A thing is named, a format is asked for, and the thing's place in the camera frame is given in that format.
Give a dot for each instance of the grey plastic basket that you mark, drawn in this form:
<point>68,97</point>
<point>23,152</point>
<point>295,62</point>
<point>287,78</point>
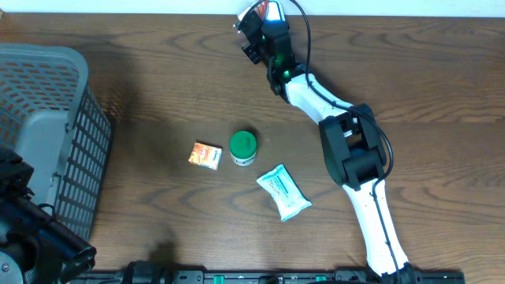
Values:
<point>51,119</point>

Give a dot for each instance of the white barcode scanner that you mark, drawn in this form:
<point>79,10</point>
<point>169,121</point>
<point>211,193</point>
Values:
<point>274,13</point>

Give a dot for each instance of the green lid jar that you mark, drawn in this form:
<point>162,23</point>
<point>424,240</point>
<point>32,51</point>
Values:
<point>243,148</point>

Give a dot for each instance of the orange small box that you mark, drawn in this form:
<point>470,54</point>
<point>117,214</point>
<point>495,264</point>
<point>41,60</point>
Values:
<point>206,156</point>

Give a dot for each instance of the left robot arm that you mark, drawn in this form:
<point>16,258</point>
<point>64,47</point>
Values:
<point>36,248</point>

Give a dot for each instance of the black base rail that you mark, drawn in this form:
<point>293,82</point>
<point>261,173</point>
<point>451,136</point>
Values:
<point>221,277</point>

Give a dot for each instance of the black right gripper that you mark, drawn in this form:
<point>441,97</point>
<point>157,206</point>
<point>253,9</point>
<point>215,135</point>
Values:
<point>249,51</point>

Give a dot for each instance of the teal wipes packet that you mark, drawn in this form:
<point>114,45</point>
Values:
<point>287,196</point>

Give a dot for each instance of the red candy bar wrapper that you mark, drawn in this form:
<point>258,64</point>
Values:
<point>262,8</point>

